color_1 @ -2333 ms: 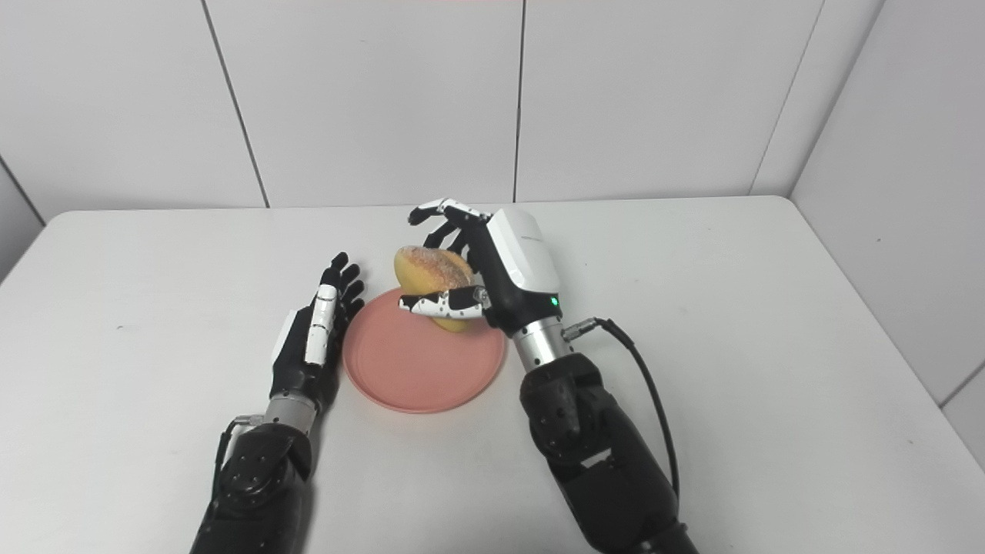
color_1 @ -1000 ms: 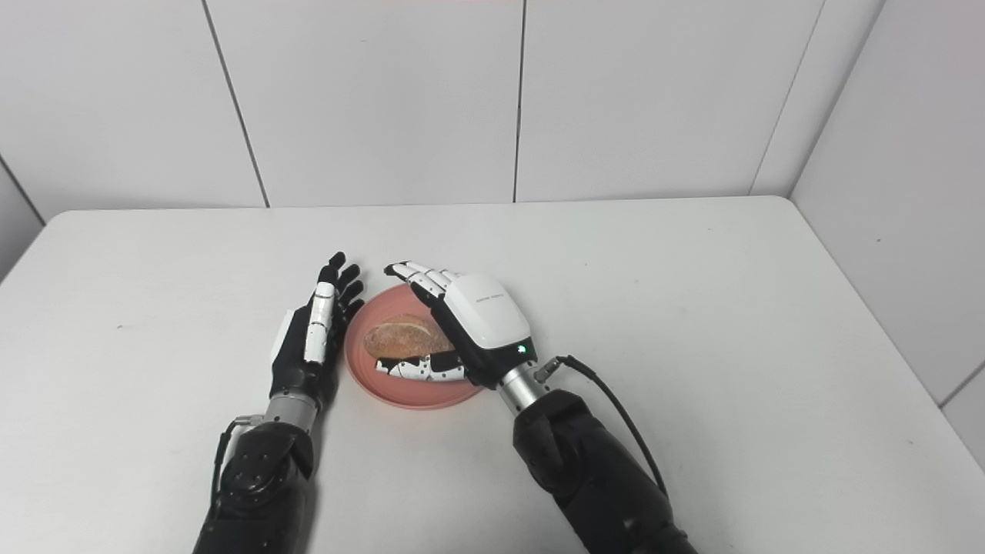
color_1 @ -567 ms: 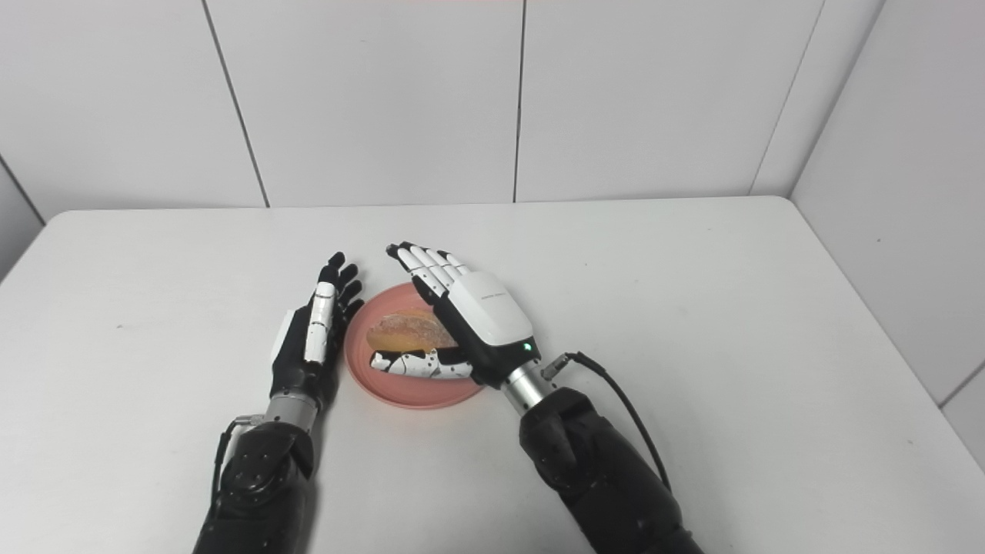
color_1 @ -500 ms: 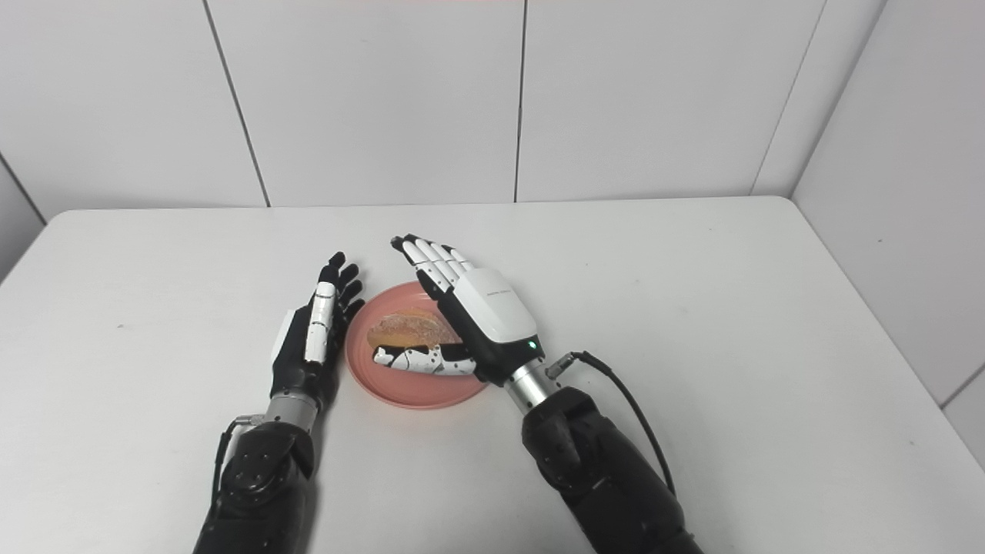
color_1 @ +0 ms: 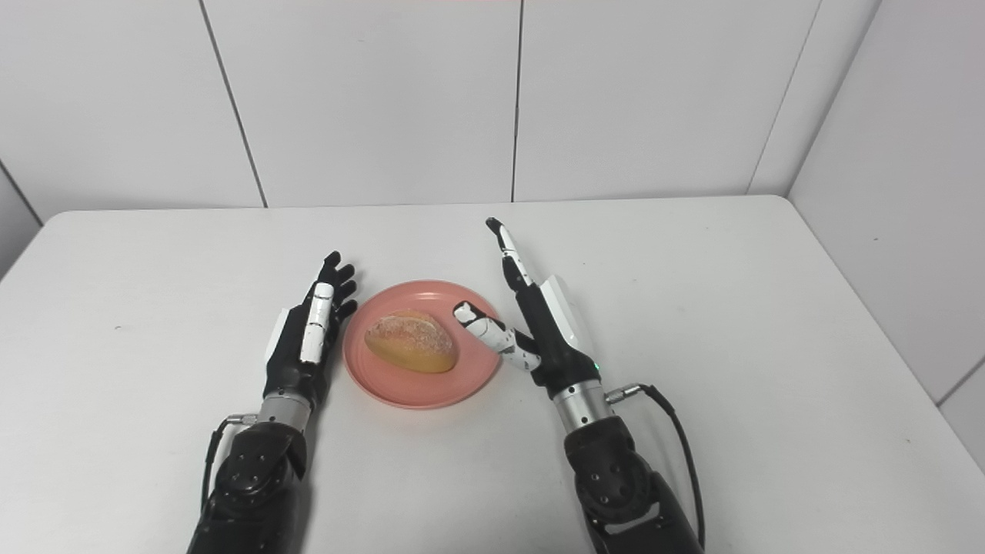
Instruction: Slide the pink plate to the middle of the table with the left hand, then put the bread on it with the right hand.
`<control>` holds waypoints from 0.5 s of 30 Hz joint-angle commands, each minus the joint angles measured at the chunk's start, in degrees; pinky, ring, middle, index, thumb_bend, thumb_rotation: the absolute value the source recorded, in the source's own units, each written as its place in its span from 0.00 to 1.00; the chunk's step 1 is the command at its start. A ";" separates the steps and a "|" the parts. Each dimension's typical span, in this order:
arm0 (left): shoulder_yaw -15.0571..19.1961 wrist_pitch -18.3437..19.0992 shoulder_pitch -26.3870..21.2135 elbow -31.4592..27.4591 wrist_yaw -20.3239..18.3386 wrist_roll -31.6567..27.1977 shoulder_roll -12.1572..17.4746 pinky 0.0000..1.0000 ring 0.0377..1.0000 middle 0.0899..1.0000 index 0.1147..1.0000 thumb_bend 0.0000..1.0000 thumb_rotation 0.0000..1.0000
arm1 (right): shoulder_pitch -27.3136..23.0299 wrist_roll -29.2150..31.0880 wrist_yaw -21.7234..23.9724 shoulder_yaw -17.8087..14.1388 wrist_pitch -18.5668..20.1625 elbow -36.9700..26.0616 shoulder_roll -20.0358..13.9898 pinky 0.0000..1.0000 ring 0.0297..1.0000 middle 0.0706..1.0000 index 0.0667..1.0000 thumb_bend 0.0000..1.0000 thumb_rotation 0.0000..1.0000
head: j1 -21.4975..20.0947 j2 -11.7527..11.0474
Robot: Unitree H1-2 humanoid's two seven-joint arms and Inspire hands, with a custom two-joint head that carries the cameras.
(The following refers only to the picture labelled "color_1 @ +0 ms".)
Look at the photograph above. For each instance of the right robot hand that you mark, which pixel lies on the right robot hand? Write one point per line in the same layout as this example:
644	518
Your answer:
539	331

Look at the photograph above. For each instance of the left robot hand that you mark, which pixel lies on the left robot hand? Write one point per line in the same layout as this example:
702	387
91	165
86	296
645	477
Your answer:
308	338

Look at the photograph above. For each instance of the golden bread roll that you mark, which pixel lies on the golden bread roll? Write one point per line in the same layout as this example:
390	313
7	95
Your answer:
412	341

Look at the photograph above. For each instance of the pink plastic plate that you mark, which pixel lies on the pink plastic plate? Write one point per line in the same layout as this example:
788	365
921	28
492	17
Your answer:
425	377

